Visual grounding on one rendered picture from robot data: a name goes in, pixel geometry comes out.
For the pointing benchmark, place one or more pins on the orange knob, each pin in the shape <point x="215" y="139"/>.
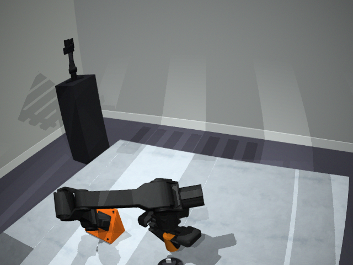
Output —
<point x="169" y="246"/>

